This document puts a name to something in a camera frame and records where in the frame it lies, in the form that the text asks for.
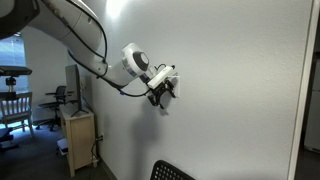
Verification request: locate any light wooden cabinet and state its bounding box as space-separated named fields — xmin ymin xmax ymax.
xmin=60 ymin=106 xmax=95 ymax=177

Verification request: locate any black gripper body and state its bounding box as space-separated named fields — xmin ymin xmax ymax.
xmin=148 ymin=83 xmax=167 ymax=106

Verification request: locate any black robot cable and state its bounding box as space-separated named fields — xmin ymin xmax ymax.
xmin=64 ymin=0 xmax=168 ymax=98

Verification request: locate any black computer monitor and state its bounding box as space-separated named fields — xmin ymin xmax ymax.
xmin=65 ymin=64 xmax=86 ymax=117

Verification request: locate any black office chair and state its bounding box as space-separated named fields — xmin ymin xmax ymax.
xmin=36 ymin=85 xmax=66 ymax=131

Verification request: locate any black perforated metal chair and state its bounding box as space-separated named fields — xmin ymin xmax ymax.
xmin=150 ymin=160 xmax=195 ymax=180

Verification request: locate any white wooden chair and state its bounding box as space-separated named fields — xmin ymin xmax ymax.
xmin=0 ymin=92 xmax=34 ymax=136

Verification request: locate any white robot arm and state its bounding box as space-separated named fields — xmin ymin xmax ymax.
xmin=0 ymin=0 xmax=175 ymax=106

